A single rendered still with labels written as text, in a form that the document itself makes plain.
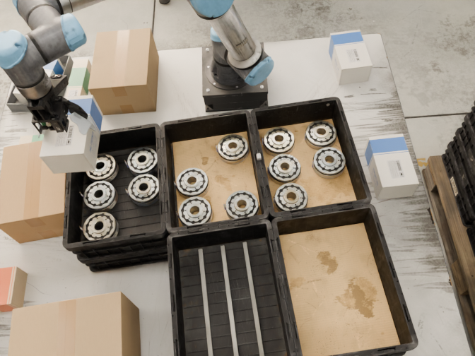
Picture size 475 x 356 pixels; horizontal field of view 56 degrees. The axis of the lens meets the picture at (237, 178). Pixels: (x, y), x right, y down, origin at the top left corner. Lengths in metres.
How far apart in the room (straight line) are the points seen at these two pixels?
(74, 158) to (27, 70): 0.29
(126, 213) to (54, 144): 0.34
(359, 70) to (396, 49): 1.25
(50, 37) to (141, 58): 0.77
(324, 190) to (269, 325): 0.45
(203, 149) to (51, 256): 0.63
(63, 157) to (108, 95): 0.57
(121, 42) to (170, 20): 1.42
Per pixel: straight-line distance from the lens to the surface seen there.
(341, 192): 1.46
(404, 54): 3.08
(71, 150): 1.28
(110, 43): 1.93
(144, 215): 1.46
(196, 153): 1.54
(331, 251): 1.38
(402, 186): 1.57
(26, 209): 1.59
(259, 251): 1.37
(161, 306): 1.49
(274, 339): 1.30
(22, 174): 1.66
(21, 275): 1.64
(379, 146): 1.63
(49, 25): 1.12
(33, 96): 1.16
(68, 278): 1.61
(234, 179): 1.47
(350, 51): 1.90
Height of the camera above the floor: 2.11
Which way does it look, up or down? 60 degrees down
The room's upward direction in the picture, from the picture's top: 7 degrees counter-clockwise
